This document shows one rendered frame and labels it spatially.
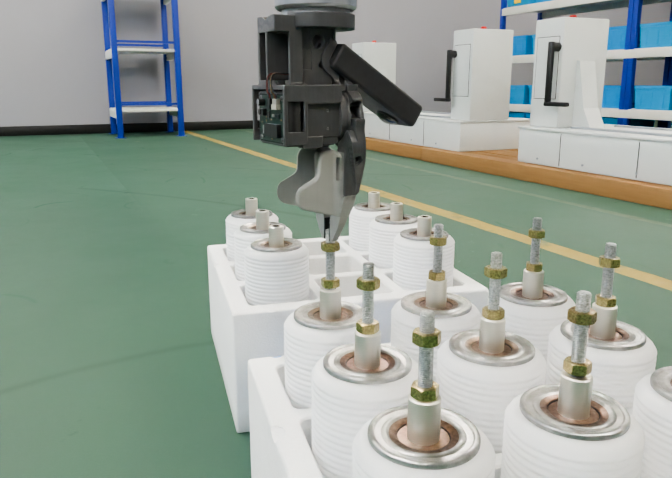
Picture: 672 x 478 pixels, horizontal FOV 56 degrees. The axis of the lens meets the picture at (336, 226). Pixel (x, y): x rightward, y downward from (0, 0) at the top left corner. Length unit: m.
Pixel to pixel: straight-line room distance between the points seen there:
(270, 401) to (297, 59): 0.33
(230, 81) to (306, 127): 6.46
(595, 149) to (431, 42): 5.17
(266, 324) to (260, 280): 0.07
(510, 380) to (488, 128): 3.52
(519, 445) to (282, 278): 0.50
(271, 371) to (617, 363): 0.34
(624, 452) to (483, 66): 3.60
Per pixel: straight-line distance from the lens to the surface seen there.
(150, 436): 0.97
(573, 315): 0.47
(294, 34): 0.58
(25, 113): 6.76
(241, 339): 0.89
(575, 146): 3.22
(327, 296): 0.64
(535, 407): 0.50
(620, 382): 0.63
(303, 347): 0.63
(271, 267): 0.90
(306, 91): 0.56
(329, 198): 0.59
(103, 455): 0.95
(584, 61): 3.47
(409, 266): 0.97
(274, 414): 0.62
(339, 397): 0.52
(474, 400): 0.57
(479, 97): 3.98
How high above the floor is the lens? 0.48
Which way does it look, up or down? 13 degrees down
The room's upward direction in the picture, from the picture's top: straight up
